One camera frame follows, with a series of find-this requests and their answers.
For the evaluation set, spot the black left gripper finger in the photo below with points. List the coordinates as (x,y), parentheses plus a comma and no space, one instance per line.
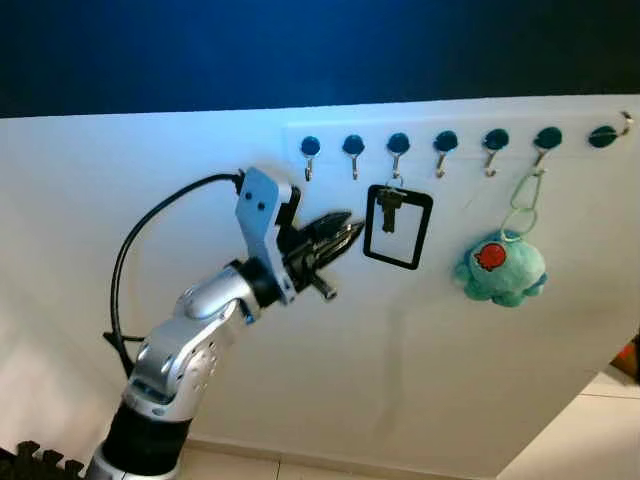
(338,241)
(328,222)

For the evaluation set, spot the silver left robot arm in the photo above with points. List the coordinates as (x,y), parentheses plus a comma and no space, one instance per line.
(190,320)

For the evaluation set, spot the key with black head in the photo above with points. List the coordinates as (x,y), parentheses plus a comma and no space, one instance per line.
(388,203)

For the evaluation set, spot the green carabiner loop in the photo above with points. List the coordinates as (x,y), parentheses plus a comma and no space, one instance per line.
(514,203)

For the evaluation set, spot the red and black object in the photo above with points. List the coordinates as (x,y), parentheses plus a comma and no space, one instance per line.
(629,360)

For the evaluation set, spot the black foam floor mat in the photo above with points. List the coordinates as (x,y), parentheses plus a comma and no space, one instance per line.
(35,465)

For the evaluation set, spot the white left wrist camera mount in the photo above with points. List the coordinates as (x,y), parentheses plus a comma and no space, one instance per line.
(258,215)

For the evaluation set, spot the dark blue wall hook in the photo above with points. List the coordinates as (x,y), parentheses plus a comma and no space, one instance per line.
(547,137)
(353,145)
(398,143)
(446,141)
(310,146)
(602,135)
(496,139)

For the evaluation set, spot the black rectangular keyring frame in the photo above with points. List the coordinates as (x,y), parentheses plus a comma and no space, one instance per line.
(425,230)

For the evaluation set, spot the white hook rail plate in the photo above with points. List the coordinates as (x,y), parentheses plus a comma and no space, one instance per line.
(420,127)

